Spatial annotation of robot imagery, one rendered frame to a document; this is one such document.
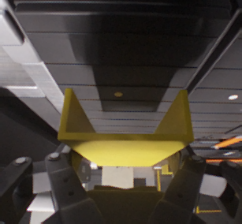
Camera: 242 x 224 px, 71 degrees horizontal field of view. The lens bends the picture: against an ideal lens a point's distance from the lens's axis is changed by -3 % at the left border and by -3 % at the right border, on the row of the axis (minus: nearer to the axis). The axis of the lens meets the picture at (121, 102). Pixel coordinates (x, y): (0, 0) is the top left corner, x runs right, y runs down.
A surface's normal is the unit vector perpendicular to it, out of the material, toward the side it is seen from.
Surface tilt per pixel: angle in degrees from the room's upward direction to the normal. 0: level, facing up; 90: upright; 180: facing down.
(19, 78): 90
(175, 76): 0
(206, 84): 0
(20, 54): 0
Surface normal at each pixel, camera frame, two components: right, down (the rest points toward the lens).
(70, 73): -0.02, 0.91
